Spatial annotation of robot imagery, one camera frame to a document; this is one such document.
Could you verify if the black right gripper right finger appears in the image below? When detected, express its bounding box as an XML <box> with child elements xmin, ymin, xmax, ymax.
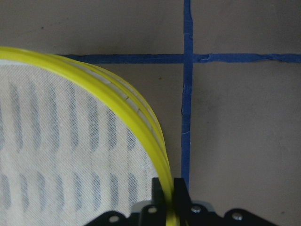
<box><xmin>174</xmin><ymin>178</ymin><xmax>195</xmax><ymax>226</ymax></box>

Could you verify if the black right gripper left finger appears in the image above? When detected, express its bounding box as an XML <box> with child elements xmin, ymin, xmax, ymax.
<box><xmin>138</xmin><ymin>178</ymin><xmax>166</xmax><ymax>226</ymax></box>

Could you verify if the yellow steamer layer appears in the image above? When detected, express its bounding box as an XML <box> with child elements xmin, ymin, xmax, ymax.
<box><xmin>0</xmin><ymin>47</ymin><xmax>174</xmax><ymax>226</ymax></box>

